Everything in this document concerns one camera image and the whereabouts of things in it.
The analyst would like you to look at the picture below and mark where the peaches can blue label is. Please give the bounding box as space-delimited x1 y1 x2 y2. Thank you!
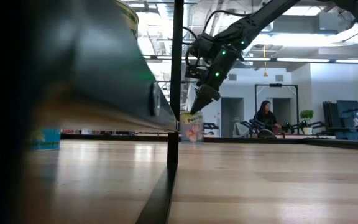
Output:
179 111 204 143

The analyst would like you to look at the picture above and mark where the black aluminium table frame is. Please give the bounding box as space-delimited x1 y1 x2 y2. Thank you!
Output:
60 133 358 152

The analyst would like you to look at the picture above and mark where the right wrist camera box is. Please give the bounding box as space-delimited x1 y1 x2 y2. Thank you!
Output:
184 62 211 80

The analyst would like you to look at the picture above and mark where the ceiling light strip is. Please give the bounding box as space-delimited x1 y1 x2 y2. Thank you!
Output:
335 58 358 65
275 57 331 63

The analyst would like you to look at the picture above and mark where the grey door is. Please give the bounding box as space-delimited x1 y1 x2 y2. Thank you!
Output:
272 97 292 126
220 96 245 138

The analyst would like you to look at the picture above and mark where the grey blue metal bench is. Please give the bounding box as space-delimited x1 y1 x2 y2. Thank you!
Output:
334 130 358 142

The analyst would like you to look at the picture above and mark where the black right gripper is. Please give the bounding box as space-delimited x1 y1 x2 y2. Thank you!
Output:
190 57 233 116

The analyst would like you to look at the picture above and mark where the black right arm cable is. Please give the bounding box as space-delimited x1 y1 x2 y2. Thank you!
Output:
181 9 252 68

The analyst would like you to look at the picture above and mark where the dark panels stack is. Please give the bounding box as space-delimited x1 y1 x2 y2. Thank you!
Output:
322 100 358 128

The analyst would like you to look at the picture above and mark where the person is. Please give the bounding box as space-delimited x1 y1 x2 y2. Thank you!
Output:
252 100 282 133

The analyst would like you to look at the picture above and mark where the black tall stand frame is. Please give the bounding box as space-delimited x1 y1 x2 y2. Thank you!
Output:
254 83 300 138

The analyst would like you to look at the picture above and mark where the yellow hanging pendant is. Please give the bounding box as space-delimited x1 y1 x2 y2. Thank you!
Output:
262 45 269 78

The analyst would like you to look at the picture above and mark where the potted plant white pot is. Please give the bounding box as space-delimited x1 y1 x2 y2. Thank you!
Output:
299 108 315 136

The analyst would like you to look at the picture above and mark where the white frame cart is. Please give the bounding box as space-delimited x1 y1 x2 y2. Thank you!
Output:
232 117 250 138

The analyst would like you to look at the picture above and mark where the blue label tin can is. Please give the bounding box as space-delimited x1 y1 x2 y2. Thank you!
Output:
29 127 62 152

